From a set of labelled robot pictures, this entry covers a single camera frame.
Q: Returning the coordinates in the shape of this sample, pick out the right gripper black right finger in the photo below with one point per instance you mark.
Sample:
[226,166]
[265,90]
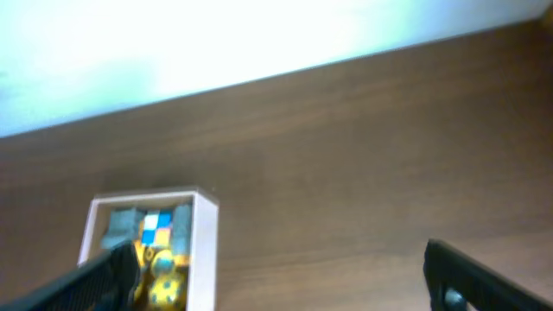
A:
[456,281]

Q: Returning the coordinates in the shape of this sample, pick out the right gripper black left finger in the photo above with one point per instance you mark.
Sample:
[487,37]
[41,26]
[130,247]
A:
[105,283]

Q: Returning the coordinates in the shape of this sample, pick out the yellow wooden paddle drum toy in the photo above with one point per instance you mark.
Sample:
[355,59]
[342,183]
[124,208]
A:
[145,255]

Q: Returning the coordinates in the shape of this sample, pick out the yellow ball with blue letters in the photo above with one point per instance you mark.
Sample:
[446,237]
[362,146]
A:
[168,293]

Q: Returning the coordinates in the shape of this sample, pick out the yellow grey robot ball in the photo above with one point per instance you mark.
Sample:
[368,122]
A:
[163,263]

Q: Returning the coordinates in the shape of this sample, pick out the yellow grey dump truck toy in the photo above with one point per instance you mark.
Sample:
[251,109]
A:
[124,225]

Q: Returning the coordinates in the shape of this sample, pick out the small colourful puzzle cube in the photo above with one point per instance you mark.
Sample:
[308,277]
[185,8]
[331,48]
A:
[157,227]

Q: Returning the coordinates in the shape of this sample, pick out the pink cardboard box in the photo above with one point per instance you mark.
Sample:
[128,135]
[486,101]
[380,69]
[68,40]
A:
[201,271]

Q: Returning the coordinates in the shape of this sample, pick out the yellow grey mixer truck toy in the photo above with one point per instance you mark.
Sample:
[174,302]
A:
[180,241]

